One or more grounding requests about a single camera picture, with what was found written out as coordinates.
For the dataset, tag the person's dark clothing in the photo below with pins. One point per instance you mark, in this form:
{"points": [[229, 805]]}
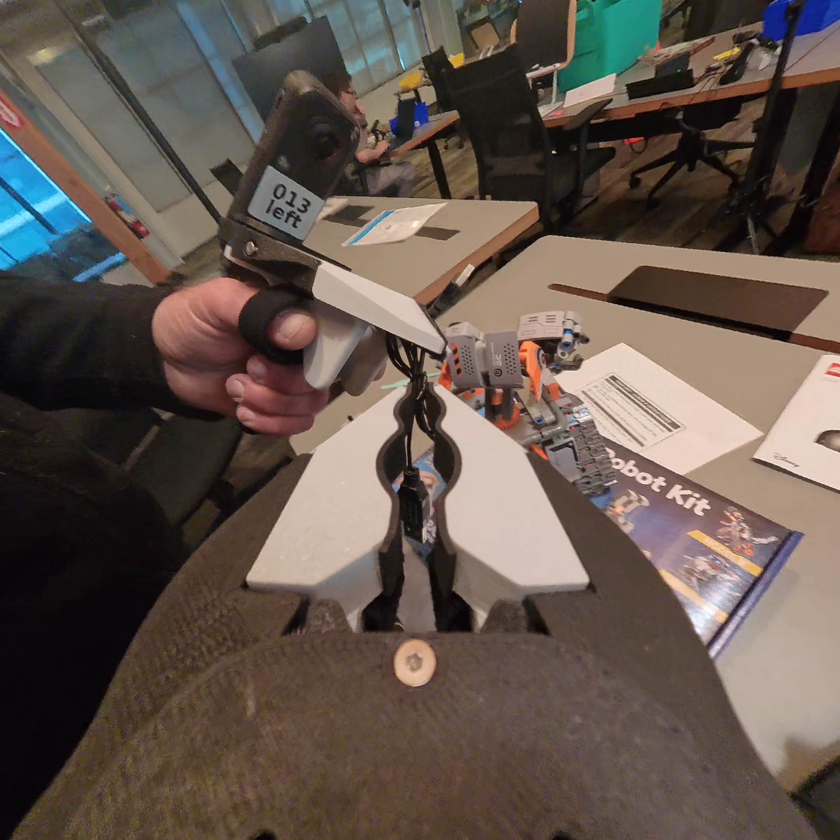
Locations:
{"points": [[79, 591]]}

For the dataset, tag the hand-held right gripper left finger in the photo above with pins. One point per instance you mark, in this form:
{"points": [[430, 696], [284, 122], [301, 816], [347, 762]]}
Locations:
{"points": [[315, 525]]}

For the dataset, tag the black-and-white instruction booklet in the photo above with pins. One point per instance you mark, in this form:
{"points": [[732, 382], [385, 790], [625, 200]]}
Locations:
{"points": [[807, 433]]}

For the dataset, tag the person's left forearm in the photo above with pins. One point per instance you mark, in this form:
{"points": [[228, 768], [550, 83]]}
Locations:
{"points": [[79, 341]]}

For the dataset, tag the black office chair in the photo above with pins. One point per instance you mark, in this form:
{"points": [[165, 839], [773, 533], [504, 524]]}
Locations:
{"points": [[505, 118]]}

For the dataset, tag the printed paper sheet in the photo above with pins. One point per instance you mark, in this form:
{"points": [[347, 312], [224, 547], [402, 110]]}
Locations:
{"points": [[394, 223]]}

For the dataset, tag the white instruction sheet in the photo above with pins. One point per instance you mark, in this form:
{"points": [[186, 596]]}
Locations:
{"points": [[656, 407]]}

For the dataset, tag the tracked building-block toy robot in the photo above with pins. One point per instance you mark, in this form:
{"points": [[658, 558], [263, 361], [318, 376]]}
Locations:
{"points": [[525, 381]]}

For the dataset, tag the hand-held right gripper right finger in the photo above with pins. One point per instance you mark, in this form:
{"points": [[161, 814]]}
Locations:
{"points": [[519, 525]]}

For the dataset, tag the black monitor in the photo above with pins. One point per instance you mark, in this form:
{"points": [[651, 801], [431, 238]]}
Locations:
{"points": [[289, 59]]}

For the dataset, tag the green storage bin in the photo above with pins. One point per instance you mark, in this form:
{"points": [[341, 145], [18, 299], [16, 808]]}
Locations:
{"points": [[610, 40]]}

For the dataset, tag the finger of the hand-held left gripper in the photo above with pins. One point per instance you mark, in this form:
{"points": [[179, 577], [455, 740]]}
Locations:
{"points": [[374, 309]]}

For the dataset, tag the person's left hand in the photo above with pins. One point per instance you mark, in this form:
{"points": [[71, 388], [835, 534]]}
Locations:
{"points": [[204, 348]]}

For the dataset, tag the small blue storage bin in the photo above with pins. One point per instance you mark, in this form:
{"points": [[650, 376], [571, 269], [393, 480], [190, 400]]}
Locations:
{"points": [[801, 16]]}

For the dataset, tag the blue robot kit box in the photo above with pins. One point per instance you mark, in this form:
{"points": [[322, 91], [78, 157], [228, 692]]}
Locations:
{"points": [[696, 538]]}

